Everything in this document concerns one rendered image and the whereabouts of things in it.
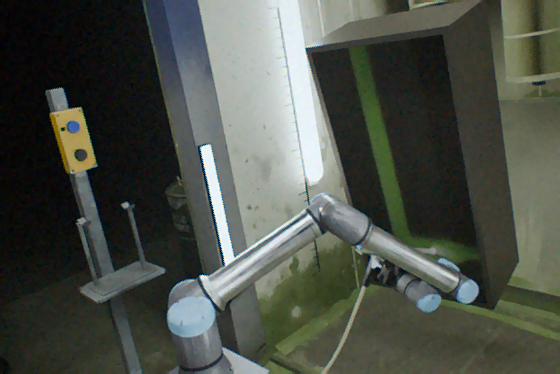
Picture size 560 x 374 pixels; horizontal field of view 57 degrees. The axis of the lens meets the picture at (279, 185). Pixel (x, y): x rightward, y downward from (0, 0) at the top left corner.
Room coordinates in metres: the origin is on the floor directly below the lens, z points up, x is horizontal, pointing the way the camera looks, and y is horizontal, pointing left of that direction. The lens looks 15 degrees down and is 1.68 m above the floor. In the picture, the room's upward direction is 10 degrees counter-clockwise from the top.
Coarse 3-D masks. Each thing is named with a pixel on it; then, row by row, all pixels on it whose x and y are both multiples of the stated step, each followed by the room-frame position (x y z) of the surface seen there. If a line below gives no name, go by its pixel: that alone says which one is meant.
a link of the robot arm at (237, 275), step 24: (312, 216) 1.75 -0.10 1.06; (264, 240) 1.75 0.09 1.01; (288, 240) 1.72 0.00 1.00; (312, 240) 1.75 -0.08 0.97; (240, 264) 1.70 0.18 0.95; (264, 264) 1.70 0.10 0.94; (192, 288) 1.67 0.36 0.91; (216, 288) 1.67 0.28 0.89; (240, 288) 1.69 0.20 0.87; (216, 312) 1.65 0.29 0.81
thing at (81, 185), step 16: (48, 96) 2.24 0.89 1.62; (64, 96) 2.25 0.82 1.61; (80, 176) 2.23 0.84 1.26; (80, 192) 2.22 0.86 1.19; (80, 208) 2.24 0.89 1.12; (96, 208) 2.25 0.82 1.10; (96, 224) 2.24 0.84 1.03; (96, 240) 2.22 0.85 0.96; (96, 256) 2.22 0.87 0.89; (112, 304) 2.22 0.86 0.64; (112, 320) 2.24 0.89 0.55; (128, 336) 2.24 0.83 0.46; (128, 352) 2.22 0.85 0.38; (128, 368) 2.22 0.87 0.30
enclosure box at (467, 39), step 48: (480, 0) 1.96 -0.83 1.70; (336, 48) 2.05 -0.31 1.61; (384, 48) 2.32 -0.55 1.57; (432, 48) 2.18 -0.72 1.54; (480, 48) 1.93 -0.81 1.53; (336, 96) 2.28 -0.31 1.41; (384, 96) 2.39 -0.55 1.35; (432, 96) 2.23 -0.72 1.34; (480, 96) 1.91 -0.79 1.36; (336, 144) 2.24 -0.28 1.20; (384, 144) 2.47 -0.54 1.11; (432, 144) 2.30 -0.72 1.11; (480, 144) 1.89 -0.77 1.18; (384, 192) 2.50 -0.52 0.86; (432, 192) 2.37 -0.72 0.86; (480, 192) 1.87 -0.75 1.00; (480, 240) 1.88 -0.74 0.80; (480, 288) 2.07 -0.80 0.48
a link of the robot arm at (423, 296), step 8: (416, 280) 1.92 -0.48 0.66; (408, 288) 1.90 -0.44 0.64; (416, 288) 1.88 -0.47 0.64; (424, 288) 1.86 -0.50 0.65; (432, 288) 1.85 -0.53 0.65; (408, 296) 1.89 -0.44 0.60; (416, 296) 1.86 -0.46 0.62; (424, 296) 1.84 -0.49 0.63; (432, 296) 1.82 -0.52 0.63; (440, 296) 1.84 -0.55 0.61; (416, 304) 1.86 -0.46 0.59; (424, 304) 1.82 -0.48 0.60; (432, 304) 1.83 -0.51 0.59
